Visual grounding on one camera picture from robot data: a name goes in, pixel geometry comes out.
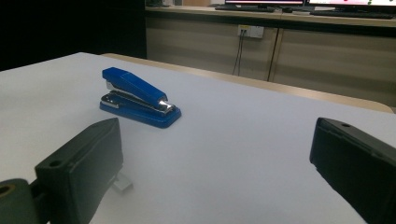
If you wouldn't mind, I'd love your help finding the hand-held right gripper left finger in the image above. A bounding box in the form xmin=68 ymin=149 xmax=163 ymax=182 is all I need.
xmin=35 ymin=117 xmax=124 ymax=224

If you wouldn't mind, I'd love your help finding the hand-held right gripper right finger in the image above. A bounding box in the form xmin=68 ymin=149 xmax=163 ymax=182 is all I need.
xmin=309 ymin=117 xmax=396 ymax=224

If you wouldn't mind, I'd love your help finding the silver staple strip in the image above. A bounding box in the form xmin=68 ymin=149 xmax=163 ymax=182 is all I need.
xmin=112 ymin=172 xmax=134 ymax=192

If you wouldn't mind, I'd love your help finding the blue stapler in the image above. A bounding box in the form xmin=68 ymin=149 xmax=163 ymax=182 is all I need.
xmin=99 ymin=66 xmax=182 ymax=129

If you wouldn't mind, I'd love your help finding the long beige desk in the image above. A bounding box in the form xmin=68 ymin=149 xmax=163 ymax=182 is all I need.
xmin=145 ymin=5 xmax=396 ymax=108

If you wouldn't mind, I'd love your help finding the black keyboard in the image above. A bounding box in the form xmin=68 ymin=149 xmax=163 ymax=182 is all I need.
xmin=214 ymin=5 xmax=276 ymax=13
xmin=311 ymin=9 xmax=395 ymax=21

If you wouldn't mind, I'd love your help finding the computer monitor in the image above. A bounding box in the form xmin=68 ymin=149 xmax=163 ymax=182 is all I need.
xmin=224 ymin=0 xmax=304 ymax=8
xmin=306 ymin=0 xmax=396 ymax=9

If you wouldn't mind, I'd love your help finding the short black power cable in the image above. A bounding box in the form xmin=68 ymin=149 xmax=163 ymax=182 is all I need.
xmin=237 ymin=31 xmax=247 ymax=77

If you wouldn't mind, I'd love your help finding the long black power cable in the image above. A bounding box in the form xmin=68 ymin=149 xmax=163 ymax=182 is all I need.
xmin=233 ymin=30 xmax=245 ymax=77

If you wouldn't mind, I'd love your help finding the white wall socket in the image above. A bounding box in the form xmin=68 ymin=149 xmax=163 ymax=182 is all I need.
xmin=237 ymin=24 xmax=265 ymax=39

